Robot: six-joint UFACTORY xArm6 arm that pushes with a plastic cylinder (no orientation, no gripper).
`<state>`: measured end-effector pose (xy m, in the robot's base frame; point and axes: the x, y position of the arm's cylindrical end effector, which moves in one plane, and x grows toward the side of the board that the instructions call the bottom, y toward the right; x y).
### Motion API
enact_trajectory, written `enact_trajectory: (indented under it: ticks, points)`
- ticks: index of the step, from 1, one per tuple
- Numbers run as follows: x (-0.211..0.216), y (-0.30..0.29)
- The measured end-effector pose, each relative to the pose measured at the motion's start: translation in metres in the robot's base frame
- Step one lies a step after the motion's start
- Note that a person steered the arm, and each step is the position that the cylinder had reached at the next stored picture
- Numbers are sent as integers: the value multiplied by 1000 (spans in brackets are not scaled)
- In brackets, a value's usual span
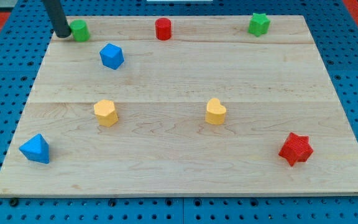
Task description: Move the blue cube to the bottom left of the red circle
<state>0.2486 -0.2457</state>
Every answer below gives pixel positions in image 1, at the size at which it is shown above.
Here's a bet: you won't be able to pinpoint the blue cube block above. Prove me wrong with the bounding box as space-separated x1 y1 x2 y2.
99 44 124 70

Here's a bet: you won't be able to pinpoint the yellow heart block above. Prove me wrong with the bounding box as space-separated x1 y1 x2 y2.
205 98 227 125

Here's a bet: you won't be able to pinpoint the light wooden board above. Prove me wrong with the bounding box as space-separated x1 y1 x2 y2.
0 16 358 198

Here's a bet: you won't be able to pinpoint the yellow hexagon block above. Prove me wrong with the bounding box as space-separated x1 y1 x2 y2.
94 100 119 127

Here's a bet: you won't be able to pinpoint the red cylinder block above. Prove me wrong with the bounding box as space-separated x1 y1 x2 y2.
155 17 172 40

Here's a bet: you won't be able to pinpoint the green star block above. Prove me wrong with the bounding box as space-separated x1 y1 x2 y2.
248 13 270 37

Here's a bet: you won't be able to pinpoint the red star block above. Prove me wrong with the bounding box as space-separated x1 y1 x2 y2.
278 133 314 166

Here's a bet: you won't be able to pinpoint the green cylinder block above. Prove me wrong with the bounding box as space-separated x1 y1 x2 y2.
70 19 90 42

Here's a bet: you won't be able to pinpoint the blue triangle block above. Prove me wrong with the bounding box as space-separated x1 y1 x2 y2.
19 134 50 164

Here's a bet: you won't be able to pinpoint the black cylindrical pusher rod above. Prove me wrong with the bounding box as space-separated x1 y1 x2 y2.
42 0 71 38

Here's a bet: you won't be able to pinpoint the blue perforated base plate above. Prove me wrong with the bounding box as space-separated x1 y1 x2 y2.
0 0 358 223

